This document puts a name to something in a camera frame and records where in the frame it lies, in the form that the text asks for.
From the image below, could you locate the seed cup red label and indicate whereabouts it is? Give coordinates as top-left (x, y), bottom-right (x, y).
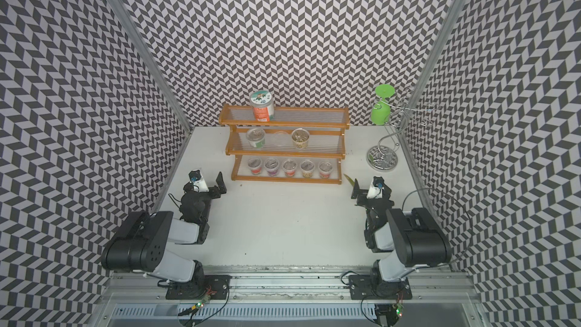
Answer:
top-left (248, 157), bottom-right (263, 176)

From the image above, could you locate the green label seed cup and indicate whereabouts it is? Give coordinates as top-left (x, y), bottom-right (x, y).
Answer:
top-left (246, 128), bottom-right (266, 149)

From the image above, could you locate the tall seed jar orange label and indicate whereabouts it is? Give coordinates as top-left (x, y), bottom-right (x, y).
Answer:
top-left (250, 90), bottom-right (275, 122)

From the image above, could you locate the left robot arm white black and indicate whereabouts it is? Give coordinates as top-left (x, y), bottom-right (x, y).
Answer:
top-left (101, 170), bottom-right (230, 300)

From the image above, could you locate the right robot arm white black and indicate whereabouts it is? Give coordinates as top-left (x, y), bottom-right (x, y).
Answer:
top-left (348, 177), bottom-right (452, 301)

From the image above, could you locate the wooden two-tier shelf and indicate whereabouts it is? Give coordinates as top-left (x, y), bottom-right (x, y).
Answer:
top-left (219, 104), bottom-right (350, 185)

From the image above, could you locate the clear plastic lid on shelf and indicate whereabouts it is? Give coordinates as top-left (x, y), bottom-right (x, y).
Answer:
top-left (270, 131), bottom-right (292, 148)

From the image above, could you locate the green plastic wine glass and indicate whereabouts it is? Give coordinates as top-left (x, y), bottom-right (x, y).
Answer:
top-left (371, 84), bottom-right (395, 126)

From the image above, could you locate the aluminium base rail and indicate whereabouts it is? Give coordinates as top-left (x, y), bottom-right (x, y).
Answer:
top-left (90, 266), bottom-right (489, 326)

